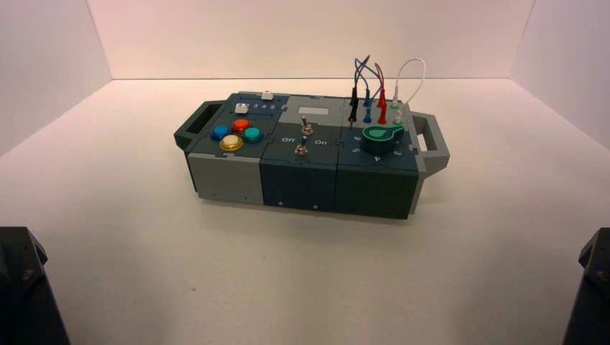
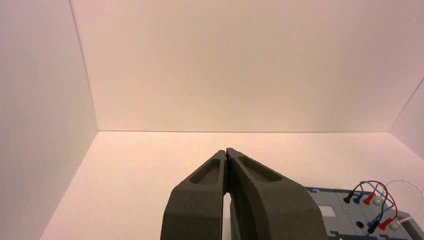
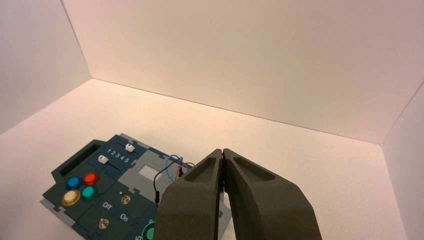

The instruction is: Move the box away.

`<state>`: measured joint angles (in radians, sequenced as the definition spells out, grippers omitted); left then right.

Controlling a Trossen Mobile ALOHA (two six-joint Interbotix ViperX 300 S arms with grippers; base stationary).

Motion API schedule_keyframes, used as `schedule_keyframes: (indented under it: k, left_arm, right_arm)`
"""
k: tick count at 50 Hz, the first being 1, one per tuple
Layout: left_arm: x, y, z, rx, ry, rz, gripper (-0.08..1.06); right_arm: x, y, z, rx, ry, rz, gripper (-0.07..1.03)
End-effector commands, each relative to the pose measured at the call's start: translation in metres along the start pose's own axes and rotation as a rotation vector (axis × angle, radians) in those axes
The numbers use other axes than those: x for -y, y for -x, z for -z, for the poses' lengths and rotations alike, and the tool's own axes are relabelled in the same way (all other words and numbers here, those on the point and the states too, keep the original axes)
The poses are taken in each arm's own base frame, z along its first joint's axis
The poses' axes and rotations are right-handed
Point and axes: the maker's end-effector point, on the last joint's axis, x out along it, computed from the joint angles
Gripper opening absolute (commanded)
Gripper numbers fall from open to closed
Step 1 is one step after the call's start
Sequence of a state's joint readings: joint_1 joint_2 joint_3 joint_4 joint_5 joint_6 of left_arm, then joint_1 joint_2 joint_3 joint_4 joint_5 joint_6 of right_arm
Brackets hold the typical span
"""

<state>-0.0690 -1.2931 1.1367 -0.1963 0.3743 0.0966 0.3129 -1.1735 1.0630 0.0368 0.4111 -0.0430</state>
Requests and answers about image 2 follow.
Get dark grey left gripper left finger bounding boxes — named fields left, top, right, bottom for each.
left=160, top=149, right=228, bottom=240

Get white jumper cable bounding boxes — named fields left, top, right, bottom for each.
left=371, top=179, right=424, bottom=232

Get blue and grey electronics box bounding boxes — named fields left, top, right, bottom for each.
left=229, top=187, right=424, bottom=240

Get blue jumper cable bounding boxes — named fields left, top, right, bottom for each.
left=353, top=180, right=389, bottom=229

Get black jumper cable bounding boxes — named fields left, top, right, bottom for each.
left=343, top=180, right=398, bottom=235

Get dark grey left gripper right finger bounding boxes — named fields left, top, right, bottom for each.
left=226, top=147, right=329, bottom=240

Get red jumper cable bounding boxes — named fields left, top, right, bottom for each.
left=362, top=181, right=398, bottom=232

